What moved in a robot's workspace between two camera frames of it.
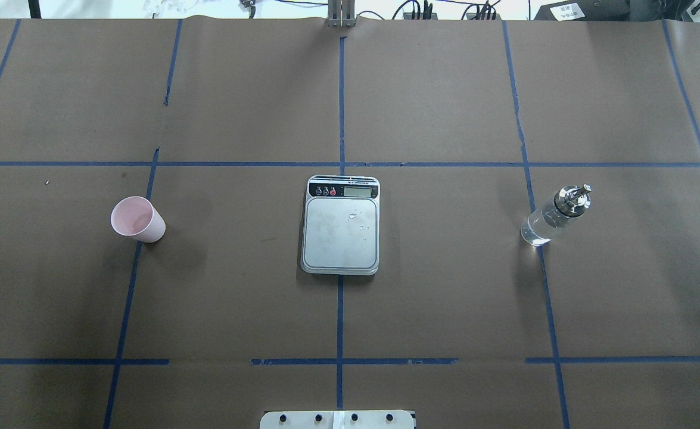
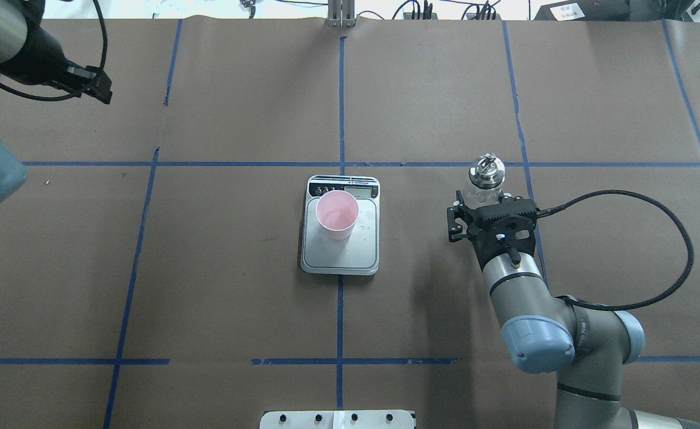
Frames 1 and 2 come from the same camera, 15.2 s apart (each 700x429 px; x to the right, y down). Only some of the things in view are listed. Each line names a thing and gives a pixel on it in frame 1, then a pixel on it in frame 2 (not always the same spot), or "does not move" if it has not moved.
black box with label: x=586 y=10 does not move
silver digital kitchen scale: x=340 y=230 does not move
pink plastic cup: x=137 y=217 -> x=336 y=212
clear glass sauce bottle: x=540 y=227 -> x=486 y=175
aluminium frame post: x=341 y=14 does not move
